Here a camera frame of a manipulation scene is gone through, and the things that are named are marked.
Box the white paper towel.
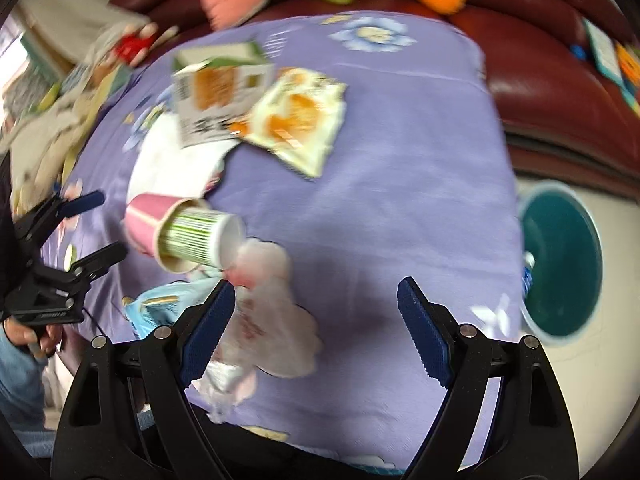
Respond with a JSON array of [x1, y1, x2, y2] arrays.
[[126, 113, 239, 203]]

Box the teal trash bin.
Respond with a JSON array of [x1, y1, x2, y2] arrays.
[[518, 180, 604, 346]]

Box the person's left hand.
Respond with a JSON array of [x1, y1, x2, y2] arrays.
[[2, 318, 63, 358]]

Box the light blue wrapper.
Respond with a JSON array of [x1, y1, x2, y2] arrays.
[[124, 278, 220, 339]]

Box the crumpled white plastic bag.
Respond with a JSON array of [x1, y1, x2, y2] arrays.
[[193, 238, 322, 424]]

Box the pink paper cup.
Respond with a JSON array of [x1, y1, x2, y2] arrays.
[[124, 193, 209, 274]]

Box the green white paper cup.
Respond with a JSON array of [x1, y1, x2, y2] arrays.
[[156, 205, 246, 273]]

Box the purple floral tablecloth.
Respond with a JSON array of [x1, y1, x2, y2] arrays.
[[39, 8, 526, 474]]

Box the red dressed small doll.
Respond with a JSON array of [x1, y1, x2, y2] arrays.
[[112, 22, 179, 67]]

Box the white green carton box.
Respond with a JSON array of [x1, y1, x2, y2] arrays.
[[171, 41, 276, 148]]

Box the dark red leather sofa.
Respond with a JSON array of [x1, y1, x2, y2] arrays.
[[109, 0, 639, 197]]

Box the orange white snack bag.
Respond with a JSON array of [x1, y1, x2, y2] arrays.
[[229, 67, 347, 179]]

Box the blue small ball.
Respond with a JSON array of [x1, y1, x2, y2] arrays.
[[570, 44, 587, 61]]

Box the teal picture book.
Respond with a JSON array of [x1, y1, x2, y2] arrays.
[[584, 18, 624, 87]]

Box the colourful toy books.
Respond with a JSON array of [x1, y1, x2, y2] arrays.
[[615, 42, 640, 115]]

